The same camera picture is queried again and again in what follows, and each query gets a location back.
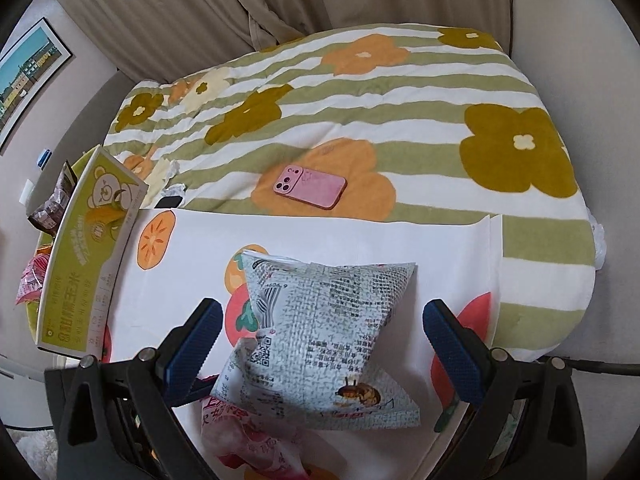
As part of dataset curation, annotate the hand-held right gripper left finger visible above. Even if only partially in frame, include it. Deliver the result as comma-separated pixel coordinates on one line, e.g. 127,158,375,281
44,297,224,480

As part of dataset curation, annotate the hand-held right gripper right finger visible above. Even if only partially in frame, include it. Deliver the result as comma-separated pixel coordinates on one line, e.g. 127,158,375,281
422,298,588,480

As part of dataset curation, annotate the grey newsprint snack packet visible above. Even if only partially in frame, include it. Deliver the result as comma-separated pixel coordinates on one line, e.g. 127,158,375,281
209,252,422,432

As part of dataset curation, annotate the green cardboard box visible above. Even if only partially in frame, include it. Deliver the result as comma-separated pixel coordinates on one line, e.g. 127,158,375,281
22,144,150,361

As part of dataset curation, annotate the red white snack packet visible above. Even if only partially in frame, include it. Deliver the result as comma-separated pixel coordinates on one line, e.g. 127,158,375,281
200,395,313,480

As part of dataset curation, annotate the white persimmon print sheet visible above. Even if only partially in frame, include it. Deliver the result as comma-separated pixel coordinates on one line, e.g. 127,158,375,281
100,208,503,480

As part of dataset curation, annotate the pink red snack packet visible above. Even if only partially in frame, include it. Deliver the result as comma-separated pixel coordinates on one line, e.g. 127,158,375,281
15,252,54,307

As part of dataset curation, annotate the white crumpled bag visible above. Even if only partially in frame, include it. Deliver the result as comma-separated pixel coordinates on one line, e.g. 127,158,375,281
589,210,609,272

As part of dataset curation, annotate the fluffy grey rug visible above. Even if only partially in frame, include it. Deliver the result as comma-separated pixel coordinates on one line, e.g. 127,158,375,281
9,430,60,480

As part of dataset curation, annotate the pink smartphone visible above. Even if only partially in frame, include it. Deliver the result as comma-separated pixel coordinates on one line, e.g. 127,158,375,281
272,163,348,211

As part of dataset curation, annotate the brown snack packet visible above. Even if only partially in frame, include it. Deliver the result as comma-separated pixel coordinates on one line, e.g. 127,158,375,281
27,160,79,234

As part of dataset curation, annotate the striped floral blanket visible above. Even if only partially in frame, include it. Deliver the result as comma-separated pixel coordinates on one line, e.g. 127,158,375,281
102,25,608,365

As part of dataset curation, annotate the framed houses picture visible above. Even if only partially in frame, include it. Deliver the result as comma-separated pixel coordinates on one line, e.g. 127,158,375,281
0,17,75,156

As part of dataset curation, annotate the beige curtain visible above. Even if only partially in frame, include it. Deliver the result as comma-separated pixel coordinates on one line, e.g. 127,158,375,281
57,0,516,84

